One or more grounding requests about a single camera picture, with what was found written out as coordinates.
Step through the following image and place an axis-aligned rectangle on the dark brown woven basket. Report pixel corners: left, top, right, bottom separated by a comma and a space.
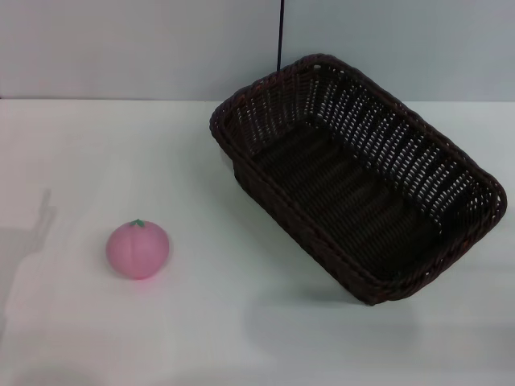
208, 52, 508, 307

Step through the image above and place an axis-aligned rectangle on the pink toy peach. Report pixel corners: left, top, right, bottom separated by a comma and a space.
105, 219, 171, 281

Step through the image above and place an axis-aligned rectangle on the black vertical wall strip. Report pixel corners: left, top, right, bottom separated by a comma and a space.
274, 0, 287, 74

